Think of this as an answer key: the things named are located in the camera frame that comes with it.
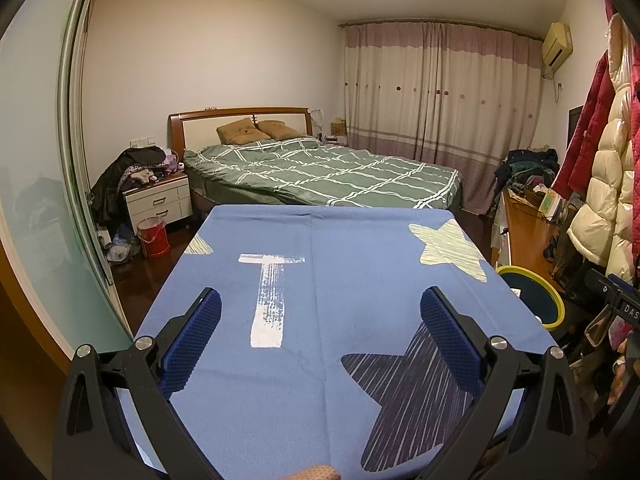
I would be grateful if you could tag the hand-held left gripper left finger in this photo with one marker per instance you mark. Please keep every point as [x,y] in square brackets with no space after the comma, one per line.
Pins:
[192,340]

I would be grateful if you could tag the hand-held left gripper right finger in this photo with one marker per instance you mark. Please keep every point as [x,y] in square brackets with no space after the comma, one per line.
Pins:
[450,340]

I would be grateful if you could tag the blue bin yellow rim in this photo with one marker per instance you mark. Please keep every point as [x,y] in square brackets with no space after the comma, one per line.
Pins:
[535,300]

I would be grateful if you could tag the cream puffer jacket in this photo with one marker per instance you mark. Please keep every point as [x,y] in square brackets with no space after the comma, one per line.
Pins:
[605,200]

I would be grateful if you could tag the red bucket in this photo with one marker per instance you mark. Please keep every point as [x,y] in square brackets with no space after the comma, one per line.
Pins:
[154,240]

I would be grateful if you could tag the wooden desk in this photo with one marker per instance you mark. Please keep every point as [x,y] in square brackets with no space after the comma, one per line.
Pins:
[525,235]

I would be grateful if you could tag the plastic bags heap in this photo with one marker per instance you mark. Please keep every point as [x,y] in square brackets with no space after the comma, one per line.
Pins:
[119,250]

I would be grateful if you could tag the blue star print tablecloth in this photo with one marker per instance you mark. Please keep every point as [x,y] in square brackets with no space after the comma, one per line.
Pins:
[325,310]

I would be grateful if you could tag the white nightstand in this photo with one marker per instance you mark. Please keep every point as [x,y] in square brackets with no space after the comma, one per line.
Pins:
[160,202]

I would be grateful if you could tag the red jacket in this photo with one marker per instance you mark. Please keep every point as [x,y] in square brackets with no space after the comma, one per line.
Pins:
[582,145]

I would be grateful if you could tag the heap of clothes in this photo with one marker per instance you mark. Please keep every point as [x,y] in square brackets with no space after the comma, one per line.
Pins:
[525,167]

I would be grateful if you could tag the pile of dark clothes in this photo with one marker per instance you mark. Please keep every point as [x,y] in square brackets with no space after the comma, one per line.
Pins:
[117,180]

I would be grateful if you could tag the black television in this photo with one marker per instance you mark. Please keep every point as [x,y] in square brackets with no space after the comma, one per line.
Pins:
[574,127]

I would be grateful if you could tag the frosted glass sliding door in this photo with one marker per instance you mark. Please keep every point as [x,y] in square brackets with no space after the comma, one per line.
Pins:
[40,210]

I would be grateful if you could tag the bed with green blanket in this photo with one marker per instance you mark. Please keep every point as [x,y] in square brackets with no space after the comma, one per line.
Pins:
[325,172]

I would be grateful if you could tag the wooden bed headboard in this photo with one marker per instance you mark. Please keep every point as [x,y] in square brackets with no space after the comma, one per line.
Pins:
[200,127]

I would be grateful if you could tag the brown pillow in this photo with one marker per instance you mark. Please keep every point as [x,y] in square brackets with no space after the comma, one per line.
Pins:
[280,130]
[242,130]

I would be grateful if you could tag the pink cream curtain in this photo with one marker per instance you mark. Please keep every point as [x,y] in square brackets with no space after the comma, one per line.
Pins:
[440,105]

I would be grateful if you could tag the cream air conditioner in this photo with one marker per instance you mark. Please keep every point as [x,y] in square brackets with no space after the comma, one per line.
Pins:
[556,47]

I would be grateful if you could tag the white wall switches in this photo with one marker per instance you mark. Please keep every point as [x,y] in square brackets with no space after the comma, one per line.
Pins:
[142,142]

